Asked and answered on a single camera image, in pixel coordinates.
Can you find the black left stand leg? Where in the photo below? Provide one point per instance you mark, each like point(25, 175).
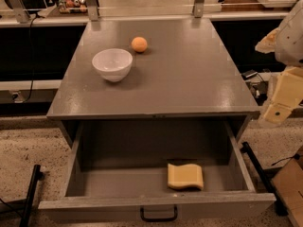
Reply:
point(36, 176)

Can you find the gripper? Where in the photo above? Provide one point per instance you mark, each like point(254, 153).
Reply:
point(291, 40)

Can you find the metal middle frame post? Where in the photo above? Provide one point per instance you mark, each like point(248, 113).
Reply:
point(92, 6)

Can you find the metal right frame post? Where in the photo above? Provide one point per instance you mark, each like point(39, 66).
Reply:
point(198, 8)

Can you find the white ceramic bowl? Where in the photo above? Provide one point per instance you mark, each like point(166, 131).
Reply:
point(113, 64)

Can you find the black stand leg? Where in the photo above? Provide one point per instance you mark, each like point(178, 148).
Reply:
point(36, 176)
point(280, 208)

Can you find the grey open top drawer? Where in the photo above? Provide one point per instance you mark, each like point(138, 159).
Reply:
point(115, 167)

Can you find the metal left frame post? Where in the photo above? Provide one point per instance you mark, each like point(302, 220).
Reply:
point(20, 11)

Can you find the black drawer handle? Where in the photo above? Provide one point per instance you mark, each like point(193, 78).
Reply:
point(164, 214)

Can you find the yellow sponge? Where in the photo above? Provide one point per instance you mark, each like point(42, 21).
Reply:
point(185, 176)

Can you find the brown cardboard box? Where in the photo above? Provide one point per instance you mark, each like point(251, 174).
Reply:
point(289, 186)

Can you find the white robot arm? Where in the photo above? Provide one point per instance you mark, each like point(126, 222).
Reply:
point(289, 39)

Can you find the small black power adapter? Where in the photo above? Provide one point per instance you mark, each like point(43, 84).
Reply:
point(249, 74)

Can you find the black right stand leg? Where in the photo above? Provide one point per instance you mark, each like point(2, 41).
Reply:
point(280, 208)

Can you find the orange ball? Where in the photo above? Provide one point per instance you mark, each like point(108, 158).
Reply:
point(139, 44)

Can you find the grey cabinet counter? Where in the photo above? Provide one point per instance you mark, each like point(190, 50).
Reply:
point(184, 88)

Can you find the metal frame post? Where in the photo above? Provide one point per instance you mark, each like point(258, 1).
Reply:
point(198, 8)
point(20, 11)
point(92, 6)

